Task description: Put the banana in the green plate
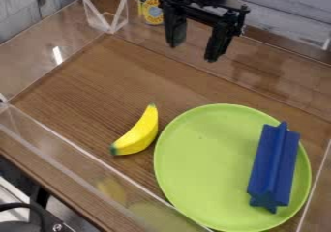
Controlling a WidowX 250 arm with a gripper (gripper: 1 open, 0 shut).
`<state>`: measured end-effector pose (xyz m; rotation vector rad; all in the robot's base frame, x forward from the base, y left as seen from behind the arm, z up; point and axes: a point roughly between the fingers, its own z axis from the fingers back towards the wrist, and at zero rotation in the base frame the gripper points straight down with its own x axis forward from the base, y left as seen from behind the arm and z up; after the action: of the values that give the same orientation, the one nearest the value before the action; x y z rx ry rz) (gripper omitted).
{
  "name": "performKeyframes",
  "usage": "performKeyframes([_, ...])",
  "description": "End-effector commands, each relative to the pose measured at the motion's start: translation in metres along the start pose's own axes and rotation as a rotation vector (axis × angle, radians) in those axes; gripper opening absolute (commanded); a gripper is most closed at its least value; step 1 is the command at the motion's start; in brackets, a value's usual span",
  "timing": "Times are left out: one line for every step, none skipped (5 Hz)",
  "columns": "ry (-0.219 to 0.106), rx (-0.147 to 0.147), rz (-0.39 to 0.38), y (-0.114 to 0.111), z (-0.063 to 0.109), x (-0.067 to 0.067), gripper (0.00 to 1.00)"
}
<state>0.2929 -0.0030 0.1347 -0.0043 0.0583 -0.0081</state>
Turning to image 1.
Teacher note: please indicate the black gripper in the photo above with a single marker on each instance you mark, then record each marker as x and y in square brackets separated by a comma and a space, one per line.
[206, 11]

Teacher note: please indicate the blue star-shaped block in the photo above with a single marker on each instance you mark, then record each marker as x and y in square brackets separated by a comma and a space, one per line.
[271, 177]

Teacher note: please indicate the black metal bracket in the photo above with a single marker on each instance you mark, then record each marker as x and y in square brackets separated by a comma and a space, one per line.
[52, 223]

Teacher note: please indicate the green plate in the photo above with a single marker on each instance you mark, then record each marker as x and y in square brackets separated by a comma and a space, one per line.
[202, 161]

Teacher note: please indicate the yellow labelled tin can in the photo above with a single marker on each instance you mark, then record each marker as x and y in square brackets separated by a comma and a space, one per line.
[150, 12]

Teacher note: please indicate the yellow toy banana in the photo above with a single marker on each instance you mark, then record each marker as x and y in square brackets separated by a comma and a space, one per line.
[138, 138]

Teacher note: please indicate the clear acrylic enclosure wall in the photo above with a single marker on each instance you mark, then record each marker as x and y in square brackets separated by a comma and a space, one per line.
[79, 75]

